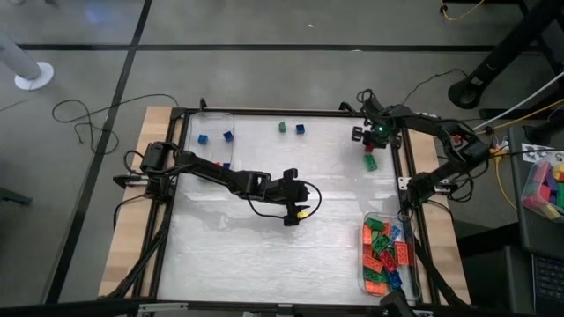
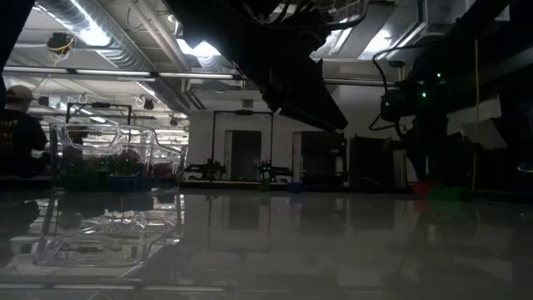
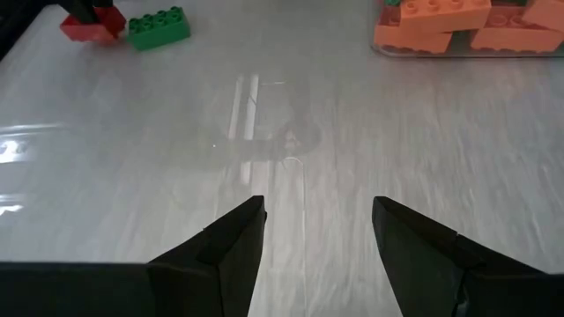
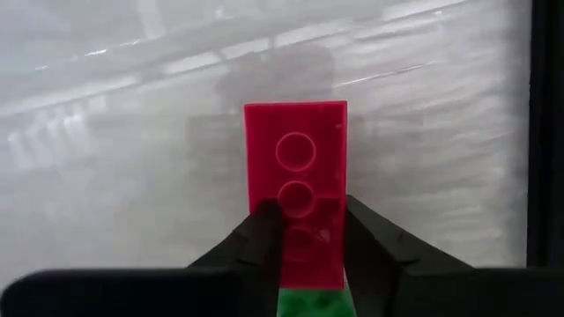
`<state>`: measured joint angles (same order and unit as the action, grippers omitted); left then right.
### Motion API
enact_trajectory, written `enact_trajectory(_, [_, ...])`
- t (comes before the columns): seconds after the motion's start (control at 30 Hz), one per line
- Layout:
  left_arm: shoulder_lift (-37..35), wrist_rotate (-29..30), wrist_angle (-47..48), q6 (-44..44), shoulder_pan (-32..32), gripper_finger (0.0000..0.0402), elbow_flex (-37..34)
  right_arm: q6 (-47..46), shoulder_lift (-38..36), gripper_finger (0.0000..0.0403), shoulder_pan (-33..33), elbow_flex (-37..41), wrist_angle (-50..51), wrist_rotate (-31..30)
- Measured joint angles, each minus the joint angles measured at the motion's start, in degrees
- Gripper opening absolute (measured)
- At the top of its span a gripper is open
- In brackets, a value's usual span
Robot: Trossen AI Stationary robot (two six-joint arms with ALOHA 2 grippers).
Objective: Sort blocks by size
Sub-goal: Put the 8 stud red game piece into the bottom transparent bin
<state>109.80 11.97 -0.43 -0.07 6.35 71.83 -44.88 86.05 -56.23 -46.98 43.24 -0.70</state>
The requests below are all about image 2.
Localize large green toy brick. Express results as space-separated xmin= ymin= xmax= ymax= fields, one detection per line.
xmin=428 ymin=187 xmax=475 ymax=203

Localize clear plastic bin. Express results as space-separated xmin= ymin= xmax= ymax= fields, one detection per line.
xmin=48 ymin=122 xmax=189 ymax=193

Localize black gantry frame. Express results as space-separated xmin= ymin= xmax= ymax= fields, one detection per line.
xmin=211 ymin=109 xmax=275 ymax=181
xmin=64 ymin=102 xmax=133 ymax=130

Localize long horizontal ceiling beam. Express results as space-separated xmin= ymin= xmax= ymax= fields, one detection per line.
xmin=2 ymin=65 xmax=403 ymax=88

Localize person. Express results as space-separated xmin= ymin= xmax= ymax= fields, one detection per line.
xmin=0 ymin=84 xmax=49 ymax=178

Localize large red toy brick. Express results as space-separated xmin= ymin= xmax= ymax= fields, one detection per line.
xmin=411 ymin=178 xmax=439 ymax=197

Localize dark door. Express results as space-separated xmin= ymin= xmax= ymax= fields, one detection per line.
xmin=224 ymin=129 xmax=263 ymax=181

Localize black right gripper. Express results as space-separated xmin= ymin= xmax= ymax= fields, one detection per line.
xmin=379 ymin=68 xmax=453 ymax=185

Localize yellow cable reel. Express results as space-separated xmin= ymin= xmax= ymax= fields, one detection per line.
xmin=45 ymin=31 xmax=77 ymax=56

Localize black upright panel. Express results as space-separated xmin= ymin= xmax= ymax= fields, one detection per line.
xmin=348 ymin=135 xmax=396 ymax=188

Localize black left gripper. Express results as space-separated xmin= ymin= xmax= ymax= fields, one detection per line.
xmin=166 ymin=0 xmax=350 ymax=133

